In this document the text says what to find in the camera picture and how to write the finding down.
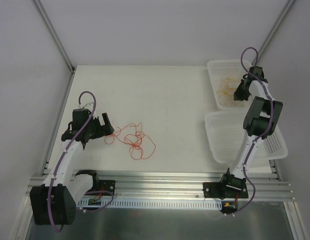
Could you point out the left aluminium frame post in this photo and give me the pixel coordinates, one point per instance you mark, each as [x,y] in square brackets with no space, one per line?
[52,32]

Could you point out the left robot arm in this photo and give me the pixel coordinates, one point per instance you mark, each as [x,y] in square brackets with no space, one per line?
[54,202]

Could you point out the red orange wire ball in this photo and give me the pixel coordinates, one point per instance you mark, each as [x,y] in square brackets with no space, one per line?
[140,145]

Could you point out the near white plastic basket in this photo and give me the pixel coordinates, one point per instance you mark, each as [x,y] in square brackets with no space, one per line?
[225,135]

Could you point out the aluminium frame post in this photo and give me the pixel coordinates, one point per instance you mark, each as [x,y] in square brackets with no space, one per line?
[274,29]
[52,32]

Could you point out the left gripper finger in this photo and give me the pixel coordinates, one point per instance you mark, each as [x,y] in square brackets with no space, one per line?
[107,128]
[99,130]

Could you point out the aluminium mounting rail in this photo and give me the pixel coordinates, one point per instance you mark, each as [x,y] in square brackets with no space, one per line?
[189,186]

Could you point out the far white plastic basket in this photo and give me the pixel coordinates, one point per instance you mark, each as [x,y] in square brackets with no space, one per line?
[225,77]

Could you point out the right aluminium frame post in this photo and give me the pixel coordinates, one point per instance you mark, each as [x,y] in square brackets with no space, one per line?
[274,29]

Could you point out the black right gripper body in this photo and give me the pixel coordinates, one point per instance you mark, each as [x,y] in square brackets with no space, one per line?
[243,89]

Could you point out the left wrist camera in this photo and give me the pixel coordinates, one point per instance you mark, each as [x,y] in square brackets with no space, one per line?
[90,107]

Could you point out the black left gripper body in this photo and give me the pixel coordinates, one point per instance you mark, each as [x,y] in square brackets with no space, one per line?
[100,127]

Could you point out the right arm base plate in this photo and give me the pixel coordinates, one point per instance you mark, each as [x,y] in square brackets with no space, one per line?
[217,190]

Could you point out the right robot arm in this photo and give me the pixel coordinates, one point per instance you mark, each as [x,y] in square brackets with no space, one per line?
[259,123]

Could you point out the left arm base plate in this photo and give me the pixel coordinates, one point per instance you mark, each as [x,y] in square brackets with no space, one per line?
[107,185]

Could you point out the white slotted cable duct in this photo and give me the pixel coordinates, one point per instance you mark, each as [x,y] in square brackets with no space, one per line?
[171,204]

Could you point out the white plastic basket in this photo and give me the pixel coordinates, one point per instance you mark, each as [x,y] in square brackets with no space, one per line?
[225,77]
[225,135]

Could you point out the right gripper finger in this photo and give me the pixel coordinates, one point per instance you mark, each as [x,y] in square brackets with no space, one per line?
[245,94]
[237,93]

